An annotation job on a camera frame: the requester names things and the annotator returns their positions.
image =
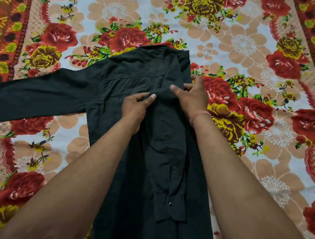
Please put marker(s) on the person's right hand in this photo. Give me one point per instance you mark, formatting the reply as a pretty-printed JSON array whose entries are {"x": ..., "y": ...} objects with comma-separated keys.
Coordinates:
[{"x": 194, "y": 98}]

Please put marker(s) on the person's left hand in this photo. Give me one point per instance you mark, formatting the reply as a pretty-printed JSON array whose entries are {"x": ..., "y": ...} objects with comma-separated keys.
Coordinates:
[{"x": 134, "y": 110}]

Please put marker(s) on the dark green shirt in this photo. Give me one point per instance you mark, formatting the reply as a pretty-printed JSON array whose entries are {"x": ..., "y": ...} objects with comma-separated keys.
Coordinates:
[{"x": 160, "y": 152}]

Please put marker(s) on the person's right forearm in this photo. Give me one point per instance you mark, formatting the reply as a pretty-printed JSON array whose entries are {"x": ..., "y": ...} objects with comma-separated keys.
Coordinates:
[{"x": 241, "y": 192}]

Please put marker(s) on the person's left forearm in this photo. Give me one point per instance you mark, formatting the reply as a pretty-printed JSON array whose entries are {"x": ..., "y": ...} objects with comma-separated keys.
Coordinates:
[{"x": 73, "y": 192}]

